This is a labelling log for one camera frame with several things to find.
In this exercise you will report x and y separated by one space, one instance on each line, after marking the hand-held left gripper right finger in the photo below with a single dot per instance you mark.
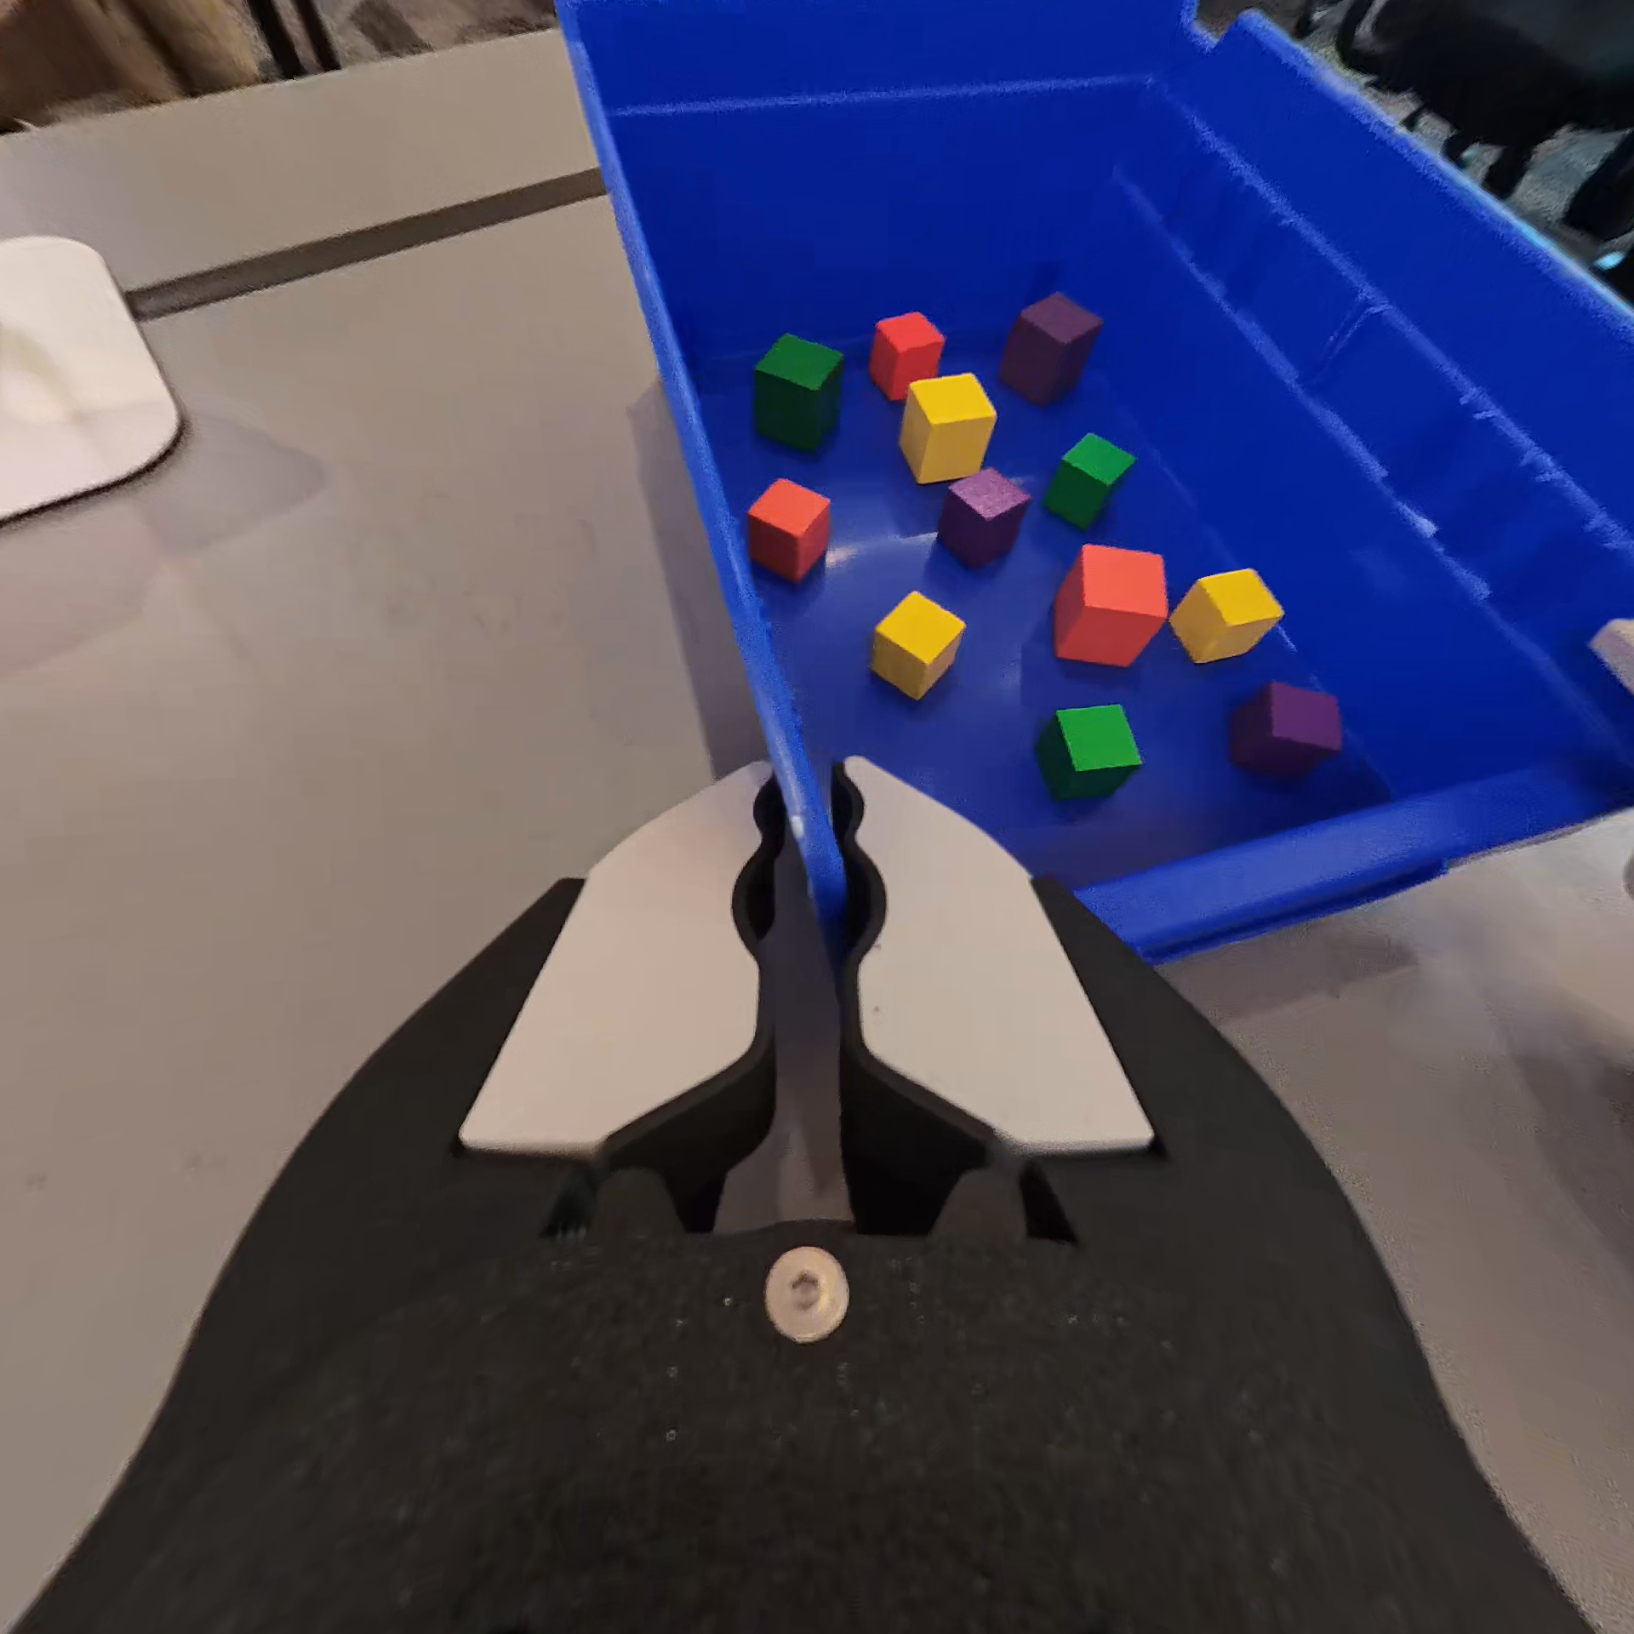
988 1007

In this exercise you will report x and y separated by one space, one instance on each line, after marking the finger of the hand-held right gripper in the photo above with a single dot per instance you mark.
1618 653

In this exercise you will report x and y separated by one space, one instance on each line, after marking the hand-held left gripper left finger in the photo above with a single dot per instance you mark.
624 1007

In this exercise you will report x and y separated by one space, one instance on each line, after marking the yellow wooden cube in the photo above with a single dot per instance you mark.
947 434
916 644
1225 614

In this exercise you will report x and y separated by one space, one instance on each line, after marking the purple wooden cube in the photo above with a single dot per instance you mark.
982 517
1282 729
1048 350

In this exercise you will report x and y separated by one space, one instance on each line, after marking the red wooden cube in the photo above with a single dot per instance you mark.
788 533
1107 609
906 358

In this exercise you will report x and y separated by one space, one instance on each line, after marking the green wooden cube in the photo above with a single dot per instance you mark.
1087 753
1087 482
797 395

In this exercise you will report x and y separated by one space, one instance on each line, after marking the blue plastic bin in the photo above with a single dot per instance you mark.
893 190

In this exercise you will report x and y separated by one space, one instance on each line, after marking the white folding stand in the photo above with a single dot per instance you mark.
76 383

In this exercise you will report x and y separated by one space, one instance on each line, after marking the brown fabric cover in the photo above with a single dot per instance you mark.
89 50

